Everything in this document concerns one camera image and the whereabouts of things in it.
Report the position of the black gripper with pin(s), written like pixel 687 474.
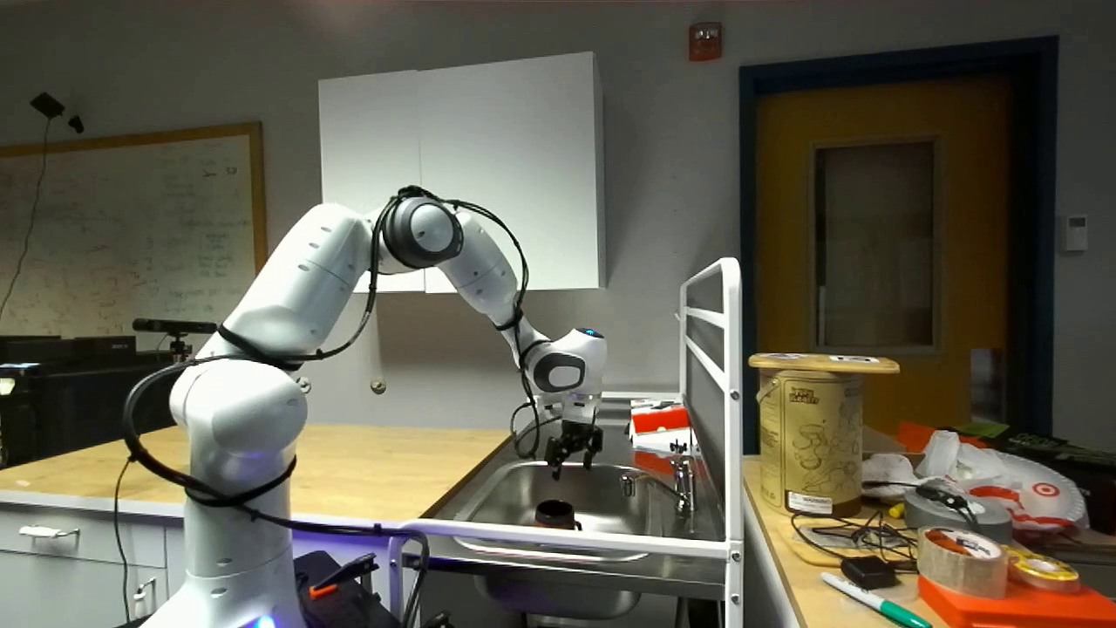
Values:
pixel 575 428

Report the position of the brown ceramic mug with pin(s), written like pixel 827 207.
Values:
pixel 554 512

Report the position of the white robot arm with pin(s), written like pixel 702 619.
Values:
pixel 289 280

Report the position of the stainless steel sink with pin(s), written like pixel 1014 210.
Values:
pixel 603 495

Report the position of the chrome sink faucet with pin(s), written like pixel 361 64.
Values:
pixel 684 476

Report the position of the red and white package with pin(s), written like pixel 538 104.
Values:
pixel 664 425

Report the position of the yellow door with window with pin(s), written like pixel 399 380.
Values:
pixel 788 232

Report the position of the small black box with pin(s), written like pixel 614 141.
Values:
pixel 869 570

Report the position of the white projection board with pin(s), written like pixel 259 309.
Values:
pixel 524 141

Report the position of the green capped white marker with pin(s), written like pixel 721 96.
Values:
pixel 875 602

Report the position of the brown packing tape roll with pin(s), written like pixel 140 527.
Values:
pixel 959 561

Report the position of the red fire alarm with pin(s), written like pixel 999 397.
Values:
pixel 706 42

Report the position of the white plastic bag red logo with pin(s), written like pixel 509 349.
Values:
pixel 1021 484

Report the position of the orange flat box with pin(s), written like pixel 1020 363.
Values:
pixel 1021 607

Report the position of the round gold tin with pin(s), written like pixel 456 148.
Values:
pixel 1042 570

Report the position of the grey drawer cabinet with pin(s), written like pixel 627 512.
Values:
pixel 82 580

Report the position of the black equipment case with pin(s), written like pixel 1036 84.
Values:
pixel 70 397

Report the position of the wood framed whiteboard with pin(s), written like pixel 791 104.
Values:
pixel 116 232

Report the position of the white metal rack frame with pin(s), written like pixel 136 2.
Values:
pixel 730 349

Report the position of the black camera on stand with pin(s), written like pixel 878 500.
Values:
pixel 176 331

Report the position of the white wall thermostat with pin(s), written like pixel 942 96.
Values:
pixel 1075 232

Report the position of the black wall mounted camera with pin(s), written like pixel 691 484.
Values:
pixel 52 106

